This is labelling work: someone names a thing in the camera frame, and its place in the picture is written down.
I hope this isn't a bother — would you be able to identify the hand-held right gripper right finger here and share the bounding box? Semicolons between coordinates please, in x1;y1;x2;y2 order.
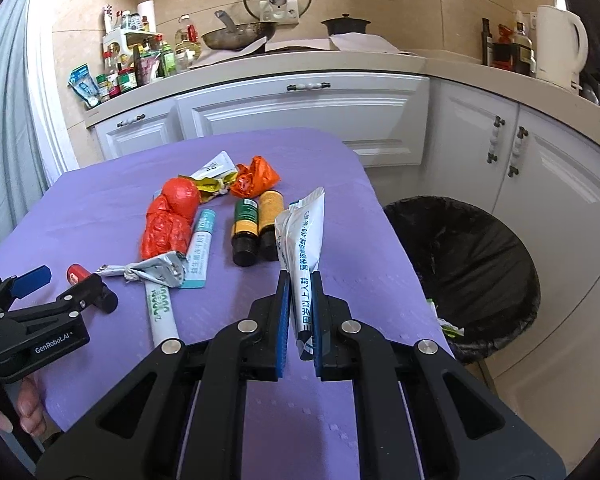
310;270;567;480

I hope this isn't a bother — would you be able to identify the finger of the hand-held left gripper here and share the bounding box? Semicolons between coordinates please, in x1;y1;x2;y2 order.
7;275;106;333
0;265;51;318

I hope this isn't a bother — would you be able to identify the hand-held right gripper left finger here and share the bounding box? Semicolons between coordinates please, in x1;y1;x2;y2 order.
35;270;293;480

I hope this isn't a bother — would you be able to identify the small red bottle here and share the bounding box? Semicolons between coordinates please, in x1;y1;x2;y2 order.
66;263;119;314

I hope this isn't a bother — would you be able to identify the silver wrapper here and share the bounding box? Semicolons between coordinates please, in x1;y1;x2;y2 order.
97;252;188;288

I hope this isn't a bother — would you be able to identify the white green-print tube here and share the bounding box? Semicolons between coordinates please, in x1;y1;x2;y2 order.
144;280;182;351

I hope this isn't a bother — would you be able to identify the white silver pouch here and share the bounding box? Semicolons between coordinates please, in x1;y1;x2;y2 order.
274;186;327;361

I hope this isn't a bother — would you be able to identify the green label brown bottle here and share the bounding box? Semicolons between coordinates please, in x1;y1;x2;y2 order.
231;197;260;267

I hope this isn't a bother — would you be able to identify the red plastic bag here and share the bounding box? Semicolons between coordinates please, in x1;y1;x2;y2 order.
140;176;201;261

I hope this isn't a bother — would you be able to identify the teal white box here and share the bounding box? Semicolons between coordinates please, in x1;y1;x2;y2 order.
180;209;217;291

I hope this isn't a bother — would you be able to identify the yellow label brown bottle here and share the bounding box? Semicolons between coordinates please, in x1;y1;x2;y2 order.
257;190;287;262

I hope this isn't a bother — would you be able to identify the trash bin with black bag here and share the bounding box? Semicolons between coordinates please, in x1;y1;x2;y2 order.
382;196;542;365

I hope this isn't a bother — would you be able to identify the person's left hand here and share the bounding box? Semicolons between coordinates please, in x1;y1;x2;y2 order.
0;377;46;436

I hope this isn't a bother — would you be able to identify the purple tablecloth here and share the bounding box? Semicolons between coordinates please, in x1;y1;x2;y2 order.
0;127;456;480

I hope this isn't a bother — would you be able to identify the green white wrapper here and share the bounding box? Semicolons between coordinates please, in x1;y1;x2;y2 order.
427;300;465;341

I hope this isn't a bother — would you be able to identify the orange plastic bag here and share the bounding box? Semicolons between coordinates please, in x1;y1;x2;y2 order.
229;156;282;199

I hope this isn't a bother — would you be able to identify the yellow wrapper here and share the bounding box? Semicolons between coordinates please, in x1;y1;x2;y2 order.
196;172;238;197

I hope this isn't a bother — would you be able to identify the small white drawer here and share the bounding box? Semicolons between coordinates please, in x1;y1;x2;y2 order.
94;105;181;161

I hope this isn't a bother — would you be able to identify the grey curtain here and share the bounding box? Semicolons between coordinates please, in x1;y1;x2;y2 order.
0;0;76;266

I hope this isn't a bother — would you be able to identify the white flat packet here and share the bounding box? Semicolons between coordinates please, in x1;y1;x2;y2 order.
189;151;237;183

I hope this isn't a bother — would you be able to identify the blue snack packet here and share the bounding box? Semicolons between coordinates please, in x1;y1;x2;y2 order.
69;63;103;110

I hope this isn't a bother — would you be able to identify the wide white drawer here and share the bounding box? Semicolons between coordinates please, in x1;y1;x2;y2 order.
172;74;431;168

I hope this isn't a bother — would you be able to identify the cluster of condiment jars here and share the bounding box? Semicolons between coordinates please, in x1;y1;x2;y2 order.
96;4;178;101

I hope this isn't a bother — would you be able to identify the white cabinet door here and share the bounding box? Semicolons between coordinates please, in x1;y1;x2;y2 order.
500;109;600;376
428;80;522;203

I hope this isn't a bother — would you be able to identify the white spice rack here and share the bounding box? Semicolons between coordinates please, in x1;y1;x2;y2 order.
102;30;163;61

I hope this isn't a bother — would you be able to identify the cooking oil bottle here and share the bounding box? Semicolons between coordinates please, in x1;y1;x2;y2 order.
174;14;203;68

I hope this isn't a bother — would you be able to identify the white cloth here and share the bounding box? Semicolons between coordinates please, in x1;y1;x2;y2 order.
330;32;403;54

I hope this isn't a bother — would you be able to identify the paper towel roll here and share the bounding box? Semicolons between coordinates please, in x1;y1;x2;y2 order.
137;0;157;33

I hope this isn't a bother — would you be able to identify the steel wok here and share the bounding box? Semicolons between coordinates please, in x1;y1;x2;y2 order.
201;10;277;52

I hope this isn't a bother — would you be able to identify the black pot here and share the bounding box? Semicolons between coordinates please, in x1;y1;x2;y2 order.
321;13;372;37

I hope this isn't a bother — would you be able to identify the dark glass bottle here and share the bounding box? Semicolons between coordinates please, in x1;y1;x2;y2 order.
481;17;496;67

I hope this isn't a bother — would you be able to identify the clear bottle with dark liquid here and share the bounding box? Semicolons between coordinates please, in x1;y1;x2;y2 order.
510;10;537;77

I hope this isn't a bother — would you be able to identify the white electric kettle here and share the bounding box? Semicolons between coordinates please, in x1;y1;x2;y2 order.
535;5;589;86

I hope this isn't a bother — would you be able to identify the cabinet door handle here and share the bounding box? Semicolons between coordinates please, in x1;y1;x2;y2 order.
487;116;505;165
510;129;530;177

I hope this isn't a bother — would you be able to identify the white wall socket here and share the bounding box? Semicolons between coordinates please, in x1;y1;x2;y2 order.
260;0;300;23

